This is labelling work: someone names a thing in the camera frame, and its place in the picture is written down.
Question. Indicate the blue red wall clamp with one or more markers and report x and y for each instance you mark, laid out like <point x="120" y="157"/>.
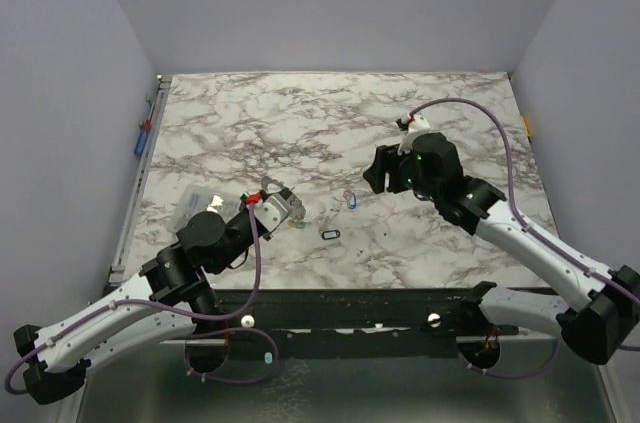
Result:
<point x="144" y="129"/>

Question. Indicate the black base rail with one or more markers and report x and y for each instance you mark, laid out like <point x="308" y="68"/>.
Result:
<point x="349" y="324"/>

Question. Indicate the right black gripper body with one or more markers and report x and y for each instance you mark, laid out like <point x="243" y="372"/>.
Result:
<point x="382" y="169"/>

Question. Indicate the clear plastic parts box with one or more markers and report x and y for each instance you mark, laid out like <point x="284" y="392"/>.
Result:
<point x="197" y="198"/>

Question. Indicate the steel key organizer plate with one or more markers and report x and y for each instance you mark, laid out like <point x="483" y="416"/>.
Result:
<point x="272" y="188"/>

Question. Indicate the blue tag key on plate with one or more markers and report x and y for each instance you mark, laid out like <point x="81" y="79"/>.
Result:
<point x="351" y="199"/>

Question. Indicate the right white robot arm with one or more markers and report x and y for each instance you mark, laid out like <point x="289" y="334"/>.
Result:
<point x="595" y="307"/>

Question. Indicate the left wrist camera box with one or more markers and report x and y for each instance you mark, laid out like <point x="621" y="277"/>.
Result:
<point x="269" y="212"/>

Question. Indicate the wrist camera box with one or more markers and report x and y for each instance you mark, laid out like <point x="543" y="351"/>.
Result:
<point x="269" y="212"/>
<point x="412" y="126"/>

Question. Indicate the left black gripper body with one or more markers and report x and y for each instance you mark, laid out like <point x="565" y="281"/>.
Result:
<point x="242" y="233"/>

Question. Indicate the green tag key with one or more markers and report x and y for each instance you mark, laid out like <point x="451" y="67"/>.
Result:
<point x="297" y="224"/>

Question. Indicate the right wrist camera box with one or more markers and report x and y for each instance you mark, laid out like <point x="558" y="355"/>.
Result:
<point x="412" y="126"/>

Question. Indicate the black key ring tag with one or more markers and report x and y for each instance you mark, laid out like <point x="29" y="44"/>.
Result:
<point x="330" y="235"/>

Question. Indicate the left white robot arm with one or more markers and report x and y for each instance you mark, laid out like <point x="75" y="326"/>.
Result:
<point x="169" y="297"/>

